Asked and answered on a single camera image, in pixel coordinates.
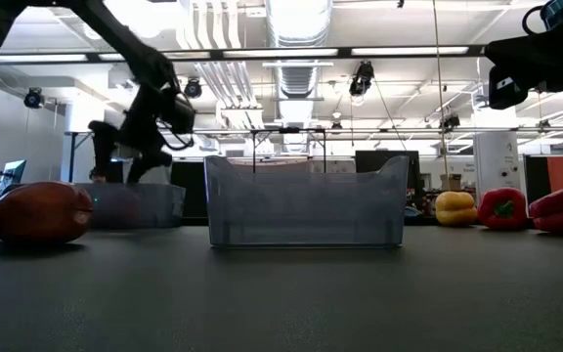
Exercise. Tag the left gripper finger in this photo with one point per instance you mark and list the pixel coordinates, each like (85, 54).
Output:
(102, 149)
(150, 165)

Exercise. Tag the large dark red bell pepper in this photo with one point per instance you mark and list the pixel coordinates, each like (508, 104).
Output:
(37, 212)

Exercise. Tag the red bell pepper green stem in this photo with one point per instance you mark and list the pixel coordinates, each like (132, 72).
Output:
(502, 210)

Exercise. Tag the yellow bell pepper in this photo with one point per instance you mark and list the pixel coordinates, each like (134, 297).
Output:
(456, 209)

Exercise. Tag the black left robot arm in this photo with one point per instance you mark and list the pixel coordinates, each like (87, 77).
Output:
(115, 34)

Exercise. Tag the black partition panel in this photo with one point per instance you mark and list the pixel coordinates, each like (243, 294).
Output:
(188, 188)

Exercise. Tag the black ceiling spotlight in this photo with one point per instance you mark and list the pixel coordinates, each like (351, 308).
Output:
(193, 88)
(33, 98)

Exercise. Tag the translucent grey plastic bin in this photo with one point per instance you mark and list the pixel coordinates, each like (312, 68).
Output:
(306, 210)
(130, 207)

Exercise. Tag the computer monitor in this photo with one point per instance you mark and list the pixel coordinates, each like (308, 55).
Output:
(12, 175)

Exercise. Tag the cardboard box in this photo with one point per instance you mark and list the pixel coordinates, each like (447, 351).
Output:
(451, 182)

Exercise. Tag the small black ceiling camera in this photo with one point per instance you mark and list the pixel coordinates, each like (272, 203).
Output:
(450, 121)

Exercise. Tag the black overhead frame bar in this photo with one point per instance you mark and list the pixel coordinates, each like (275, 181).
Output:
(281, 52)

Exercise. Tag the silver ceiling air duct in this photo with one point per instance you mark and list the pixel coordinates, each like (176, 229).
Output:
(298, 44)

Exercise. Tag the hanging black camera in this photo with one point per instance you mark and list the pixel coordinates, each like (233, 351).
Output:
(362, 77)

